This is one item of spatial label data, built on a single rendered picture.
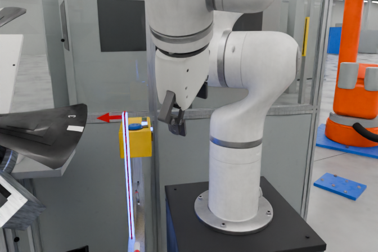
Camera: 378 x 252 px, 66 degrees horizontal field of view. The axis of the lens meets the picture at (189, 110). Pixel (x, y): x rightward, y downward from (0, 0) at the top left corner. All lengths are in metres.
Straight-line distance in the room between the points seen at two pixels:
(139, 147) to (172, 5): 0.66
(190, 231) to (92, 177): 0.93
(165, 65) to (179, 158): 1.14
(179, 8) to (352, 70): 3.63
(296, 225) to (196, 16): 0.54
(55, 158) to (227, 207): 0.38
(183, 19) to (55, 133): 0.42
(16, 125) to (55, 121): 0.08
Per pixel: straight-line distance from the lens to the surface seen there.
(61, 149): 0.64
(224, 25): 0.63
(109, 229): 1.70
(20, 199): 0.77
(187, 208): 0.76
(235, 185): 0.66
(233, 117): 0.60
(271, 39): 0.58
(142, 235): 0.83
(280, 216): 0.76
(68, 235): 1.74
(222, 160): 0.64
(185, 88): 0.41
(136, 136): 0.92
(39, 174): 1.27
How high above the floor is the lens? 1.36
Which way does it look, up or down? 15 degrees down
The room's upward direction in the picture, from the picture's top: straight up
